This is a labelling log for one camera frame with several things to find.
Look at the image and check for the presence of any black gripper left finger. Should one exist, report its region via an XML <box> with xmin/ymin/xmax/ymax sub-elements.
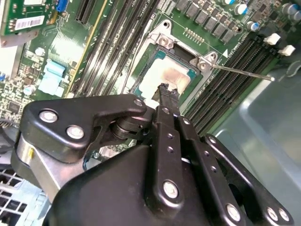
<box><xmin>10</xmin><ymin>82</ymin><xmax>186</xmax><ymax>213</ymax></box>

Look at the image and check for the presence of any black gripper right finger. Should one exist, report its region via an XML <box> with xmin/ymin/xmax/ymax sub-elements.
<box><xmin>170</xmin><ymin>88</ymin><xmax>296</xmax><ymax>226</ymax></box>

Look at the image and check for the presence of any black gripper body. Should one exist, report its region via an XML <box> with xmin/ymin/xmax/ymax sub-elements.
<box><xmin>44</xmin><ymin>145</ymin><xmax>222</xmax><ymax>226</ymax></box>

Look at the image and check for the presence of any metal locking lever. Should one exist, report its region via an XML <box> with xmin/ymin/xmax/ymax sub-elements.
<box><xmin>121</xmin><ymin>30</ymin><xmax>145</xmax><ymax>94</ymax></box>
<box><xmin>211</xmin><ymin>65</ymin><xmax>276</xmax><ymax>82</ymax></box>

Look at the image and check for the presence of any silver CPU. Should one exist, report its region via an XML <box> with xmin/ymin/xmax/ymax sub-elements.
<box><xmin>133</xmin><ymin>48</ymin><xmax>198</xmax><ymax>100</ymax></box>

